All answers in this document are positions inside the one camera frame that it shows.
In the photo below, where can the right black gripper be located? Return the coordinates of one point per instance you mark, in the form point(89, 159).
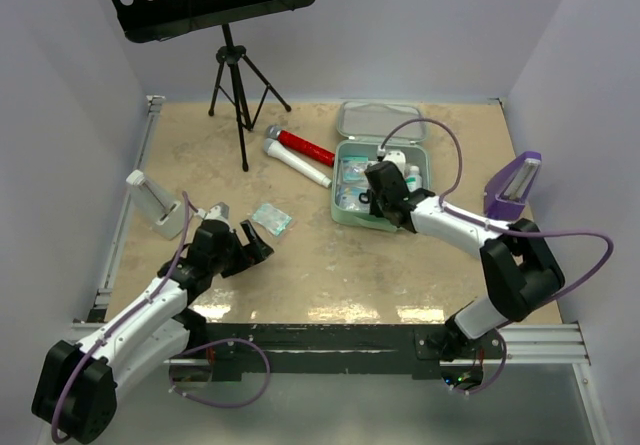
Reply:
point(375, 211)

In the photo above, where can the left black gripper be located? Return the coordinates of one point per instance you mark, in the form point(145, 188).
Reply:
point(250, 254)

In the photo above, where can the white plastic medicine bottle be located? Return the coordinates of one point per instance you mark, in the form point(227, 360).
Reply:
point(413, 179)

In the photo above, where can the plaster strips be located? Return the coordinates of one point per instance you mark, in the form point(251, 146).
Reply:
point(272, 219)

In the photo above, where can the blue cotton swab pouch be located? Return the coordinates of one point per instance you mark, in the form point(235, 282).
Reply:
point(347, 199)

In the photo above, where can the teal adhesive tape packet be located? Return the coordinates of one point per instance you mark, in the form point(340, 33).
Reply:
point(355, 164)

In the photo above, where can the mint green medicine kit case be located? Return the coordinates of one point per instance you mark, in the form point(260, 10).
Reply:
point(364, 125)

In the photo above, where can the bandage scissors with black handles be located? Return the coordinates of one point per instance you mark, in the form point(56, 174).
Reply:
point(365, 198)

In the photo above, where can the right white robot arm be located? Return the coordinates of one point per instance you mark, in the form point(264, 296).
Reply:
point(519, 269)

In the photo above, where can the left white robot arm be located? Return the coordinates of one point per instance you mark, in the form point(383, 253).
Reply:
point(159, 323)

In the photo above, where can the red toy microphone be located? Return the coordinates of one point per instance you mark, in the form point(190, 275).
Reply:
point(301, 145)

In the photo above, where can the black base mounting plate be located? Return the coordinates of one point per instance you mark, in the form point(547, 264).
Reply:
point(232, 349)

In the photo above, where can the white plastic stand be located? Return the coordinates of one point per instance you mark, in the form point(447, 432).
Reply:
point(166, 214)

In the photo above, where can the white toy microphone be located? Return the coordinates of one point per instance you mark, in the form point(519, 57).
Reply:
point(275, 149)

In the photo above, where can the purple plastic stand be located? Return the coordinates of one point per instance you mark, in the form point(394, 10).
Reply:
point(505, 194)

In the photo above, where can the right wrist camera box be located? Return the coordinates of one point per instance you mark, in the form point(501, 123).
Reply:
point(396, 157)

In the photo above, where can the aluminium frame rail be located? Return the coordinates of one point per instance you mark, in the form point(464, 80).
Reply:
point(107, 265)

